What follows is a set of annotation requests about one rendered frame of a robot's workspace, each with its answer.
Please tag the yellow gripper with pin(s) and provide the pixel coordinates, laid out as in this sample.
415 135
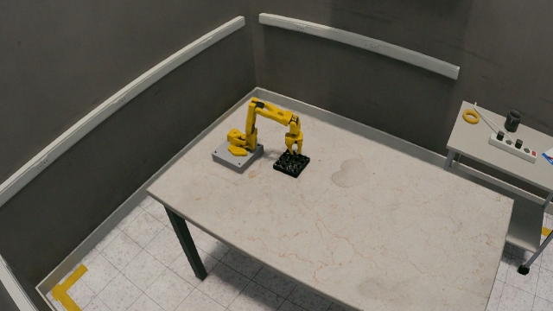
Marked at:
290 140

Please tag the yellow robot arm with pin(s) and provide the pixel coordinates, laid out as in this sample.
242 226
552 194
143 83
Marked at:
249 139

